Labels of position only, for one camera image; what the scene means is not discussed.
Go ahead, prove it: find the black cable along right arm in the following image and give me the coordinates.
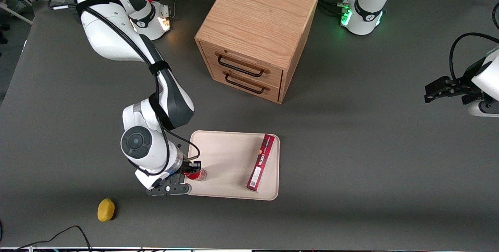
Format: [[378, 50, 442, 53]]
[[48, 0, 202, 177]]

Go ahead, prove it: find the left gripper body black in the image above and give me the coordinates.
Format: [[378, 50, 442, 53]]
[[452, 58, 488, 96]]

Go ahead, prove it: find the wooden two-drawer cabinet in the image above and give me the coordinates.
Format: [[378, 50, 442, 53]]
[[195, 0, 321, 105]]

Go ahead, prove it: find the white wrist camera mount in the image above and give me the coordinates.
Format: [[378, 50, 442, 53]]
[[135, 168, 169, 190], [468, 99, 499, 118]]

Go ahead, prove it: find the yellow lemon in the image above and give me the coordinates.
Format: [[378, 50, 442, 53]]
[[97, 199, 116, 222]]

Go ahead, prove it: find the cream plastic tray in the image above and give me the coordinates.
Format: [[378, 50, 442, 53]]
[[186, 130, 280, 201]]

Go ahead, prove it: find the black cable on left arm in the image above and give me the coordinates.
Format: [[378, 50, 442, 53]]
[[449, 32, 499, 83]]

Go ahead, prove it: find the wooden drawer with black handle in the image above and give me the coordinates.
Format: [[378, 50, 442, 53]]
[[210, 65, 281, 103], [200, 43, 284, 89]]

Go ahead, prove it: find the red printed cardboard box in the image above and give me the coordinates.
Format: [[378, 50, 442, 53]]
[[246, 134, 276, 192]]

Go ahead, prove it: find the black cable at table edge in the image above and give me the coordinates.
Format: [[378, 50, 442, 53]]
[[0, 225, 92, 252]]

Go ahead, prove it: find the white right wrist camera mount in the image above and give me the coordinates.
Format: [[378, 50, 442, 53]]
[[135, 168, 169, 190]]

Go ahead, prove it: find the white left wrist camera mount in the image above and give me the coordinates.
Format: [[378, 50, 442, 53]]
[[468, 99, 499, 118]]

